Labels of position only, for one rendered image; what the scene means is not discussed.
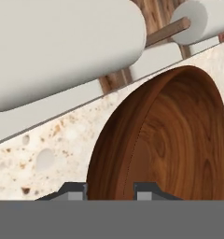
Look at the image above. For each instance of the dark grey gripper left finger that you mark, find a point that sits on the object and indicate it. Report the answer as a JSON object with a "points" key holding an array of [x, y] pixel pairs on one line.
{"points": [[74, 191]]}

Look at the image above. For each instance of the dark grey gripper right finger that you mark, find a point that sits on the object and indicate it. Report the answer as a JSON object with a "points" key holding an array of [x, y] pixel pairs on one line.
{"points": [[145, 191]]}

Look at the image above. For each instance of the brown wooden bowl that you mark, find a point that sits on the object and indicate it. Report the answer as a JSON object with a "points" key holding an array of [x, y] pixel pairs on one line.
{"points": [[179, 137]]}

